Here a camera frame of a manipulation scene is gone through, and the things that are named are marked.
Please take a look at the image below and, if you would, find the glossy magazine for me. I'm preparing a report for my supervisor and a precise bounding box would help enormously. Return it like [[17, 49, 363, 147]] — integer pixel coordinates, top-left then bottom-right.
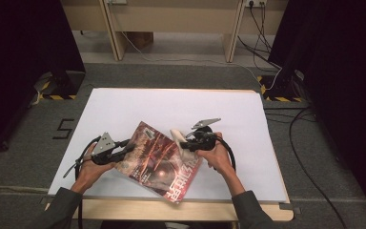
[[115, 120, 204, 204]]

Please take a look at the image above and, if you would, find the white floor cable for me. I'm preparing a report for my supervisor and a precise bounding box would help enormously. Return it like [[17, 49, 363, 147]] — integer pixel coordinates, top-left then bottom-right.
[[120, 31, 283, 94]]

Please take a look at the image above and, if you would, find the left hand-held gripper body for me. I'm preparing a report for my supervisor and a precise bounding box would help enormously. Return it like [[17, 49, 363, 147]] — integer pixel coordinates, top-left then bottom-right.
[[90, 132, 127, 166]]

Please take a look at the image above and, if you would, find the black floor cable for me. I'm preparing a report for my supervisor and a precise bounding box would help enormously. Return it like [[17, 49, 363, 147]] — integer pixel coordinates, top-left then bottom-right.
[[263, 106, 317, 124], [288, 107, 350, 229]]

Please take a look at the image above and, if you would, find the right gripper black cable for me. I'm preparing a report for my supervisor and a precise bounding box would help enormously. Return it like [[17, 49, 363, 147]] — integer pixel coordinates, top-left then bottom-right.
[[214, 135, 237, 172]]

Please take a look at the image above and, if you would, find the grey tape strip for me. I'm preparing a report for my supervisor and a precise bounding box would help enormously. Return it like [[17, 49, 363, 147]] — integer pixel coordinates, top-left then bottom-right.
[[278, 201, 302, 215], [39, 196, 62, 206]]

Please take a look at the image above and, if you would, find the person's left hand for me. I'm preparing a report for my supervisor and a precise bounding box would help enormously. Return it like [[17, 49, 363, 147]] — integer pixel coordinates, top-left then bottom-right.
[[71, 142, 117, 195]]

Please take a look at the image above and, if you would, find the thin black power cable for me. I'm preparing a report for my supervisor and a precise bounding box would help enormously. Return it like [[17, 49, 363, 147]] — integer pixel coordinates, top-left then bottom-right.
[[248, 0, 274, 53]]

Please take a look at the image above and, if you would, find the light wooden desk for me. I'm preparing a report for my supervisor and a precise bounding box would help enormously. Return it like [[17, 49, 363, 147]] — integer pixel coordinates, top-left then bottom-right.
[[60, 0, 290, 63]]

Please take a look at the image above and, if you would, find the wooden table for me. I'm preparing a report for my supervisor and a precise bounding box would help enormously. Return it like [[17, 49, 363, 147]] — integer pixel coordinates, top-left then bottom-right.
[[43, 88, 295, 223]]

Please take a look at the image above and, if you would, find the thick black cable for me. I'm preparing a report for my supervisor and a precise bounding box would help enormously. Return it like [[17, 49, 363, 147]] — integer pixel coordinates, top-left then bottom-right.
[[236, 34, 283, 71]]

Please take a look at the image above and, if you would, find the black curtain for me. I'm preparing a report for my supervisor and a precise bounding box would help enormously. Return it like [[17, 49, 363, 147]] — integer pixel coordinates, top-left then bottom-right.
[[0, 0, 87, 159], [267, 0, 366, 225]]

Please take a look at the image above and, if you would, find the beige quilted cloth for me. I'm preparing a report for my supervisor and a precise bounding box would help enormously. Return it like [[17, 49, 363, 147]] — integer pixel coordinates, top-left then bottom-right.
[[169, 128, 193, 160]]

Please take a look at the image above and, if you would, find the black stand base hazard tape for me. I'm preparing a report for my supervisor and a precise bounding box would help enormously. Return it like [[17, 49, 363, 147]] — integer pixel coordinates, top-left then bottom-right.
[[255, 70, 305, 104], [32, 70, 87, 101]]

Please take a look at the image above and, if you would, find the person's right hand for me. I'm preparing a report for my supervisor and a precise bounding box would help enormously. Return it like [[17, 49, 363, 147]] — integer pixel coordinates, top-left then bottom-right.
[[195, 132, 236, 178]]

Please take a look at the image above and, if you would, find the white table sheet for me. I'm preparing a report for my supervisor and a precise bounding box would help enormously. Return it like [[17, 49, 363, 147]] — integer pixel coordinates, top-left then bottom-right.
[[47, 88, 289, 204]]

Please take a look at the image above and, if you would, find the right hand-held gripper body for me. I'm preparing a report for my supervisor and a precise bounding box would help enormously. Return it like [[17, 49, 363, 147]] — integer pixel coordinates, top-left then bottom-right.
[[190, 117, 222, 152]]

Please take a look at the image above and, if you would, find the brown cardboard box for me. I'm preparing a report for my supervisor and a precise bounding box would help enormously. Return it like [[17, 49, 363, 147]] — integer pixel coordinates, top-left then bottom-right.
[[127, 31, 154, 50]]

